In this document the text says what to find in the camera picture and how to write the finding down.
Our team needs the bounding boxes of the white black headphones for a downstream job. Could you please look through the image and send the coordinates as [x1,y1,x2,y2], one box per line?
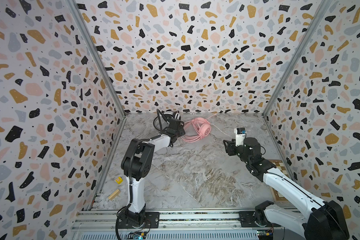
[153,109,181,133]

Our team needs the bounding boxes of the pink headphones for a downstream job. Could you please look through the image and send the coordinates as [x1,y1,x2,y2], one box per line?
[181,114,217,143]

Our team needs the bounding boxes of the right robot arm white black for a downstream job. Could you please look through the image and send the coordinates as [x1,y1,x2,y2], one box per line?
[223,138,350,240]

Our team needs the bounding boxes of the wooden checkerboard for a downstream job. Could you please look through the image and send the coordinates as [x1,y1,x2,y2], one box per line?
[264,160,294,202]

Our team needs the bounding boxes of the small yellow block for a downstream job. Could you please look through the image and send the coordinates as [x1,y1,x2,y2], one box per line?
[115,177,123,184]

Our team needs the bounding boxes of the small wooden block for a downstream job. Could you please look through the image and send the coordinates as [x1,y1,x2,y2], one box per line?
[108,189,121,201]

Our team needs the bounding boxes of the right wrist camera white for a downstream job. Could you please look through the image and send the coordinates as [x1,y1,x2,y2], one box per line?
[235,127,247,147]

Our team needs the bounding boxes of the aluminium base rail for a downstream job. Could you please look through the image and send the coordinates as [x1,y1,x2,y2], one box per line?
[72,209,307,240]

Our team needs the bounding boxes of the left corner aluminium post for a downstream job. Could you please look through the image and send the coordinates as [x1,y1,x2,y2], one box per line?
[66,0,126,119]

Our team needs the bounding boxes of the corner aluminium post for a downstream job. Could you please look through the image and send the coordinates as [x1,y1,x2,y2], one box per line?
[66,0,126,119]
[262,0,331,119]

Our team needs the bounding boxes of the right corner aluminium post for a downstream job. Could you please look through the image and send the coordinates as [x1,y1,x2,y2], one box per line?
[262,0,331,119]

